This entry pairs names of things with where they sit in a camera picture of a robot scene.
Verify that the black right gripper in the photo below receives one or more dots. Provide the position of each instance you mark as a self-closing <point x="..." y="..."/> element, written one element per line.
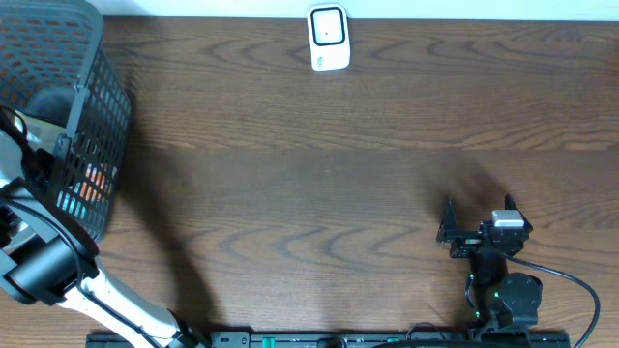
<point x="468" y="241"/>

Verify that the small orange juice box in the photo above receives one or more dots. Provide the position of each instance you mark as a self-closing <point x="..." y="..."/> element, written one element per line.
<point x="96" y="184"/>

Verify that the large white snack bag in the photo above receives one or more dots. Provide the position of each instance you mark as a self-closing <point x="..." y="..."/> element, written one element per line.
<point x="40" y="134"/>

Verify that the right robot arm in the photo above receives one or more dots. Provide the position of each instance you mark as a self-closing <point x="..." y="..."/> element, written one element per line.
<point x="504" y="303"/>

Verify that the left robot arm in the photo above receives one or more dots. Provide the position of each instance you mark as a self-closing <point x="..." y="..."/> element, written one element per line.
<point x="59" y="265"/>

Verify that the white barcode scanner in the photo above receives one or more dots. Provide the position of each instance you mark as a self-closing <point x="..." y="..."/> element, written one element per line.
<point x="329" y="40"/>

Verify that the grey plastic mesh basket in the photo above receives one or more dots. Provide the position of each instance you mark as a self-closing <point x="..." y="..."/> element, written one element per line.
<point x="54" y="67"/>

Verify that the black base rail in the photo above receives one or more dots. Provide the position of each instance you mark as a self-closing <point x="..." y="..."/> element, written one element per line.
<point x="360" y="340"/>

